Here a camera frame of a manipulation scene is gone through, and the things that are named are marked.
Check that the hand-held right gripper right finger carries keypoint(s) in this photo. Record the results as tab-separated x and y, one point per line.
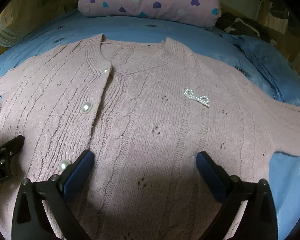
211	177

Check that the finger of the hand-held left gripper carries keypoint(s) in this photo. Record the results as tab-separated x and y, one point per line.
11	146

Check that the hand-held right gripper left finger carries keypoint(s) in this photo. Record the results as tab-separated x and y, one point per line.
77	177

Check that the pink knitted cardigan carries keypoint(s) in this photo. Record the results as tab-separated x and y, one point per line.
150	120

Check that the blue dandelion-print bed sheet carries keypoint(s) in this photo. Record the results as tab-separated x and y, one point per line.
285	180

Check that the dark cloth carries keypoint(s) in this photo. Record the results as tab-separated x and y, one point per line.
242	27

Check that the pink heart-patterned pillow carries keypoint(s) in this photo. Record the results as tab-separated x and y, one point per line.
150	2

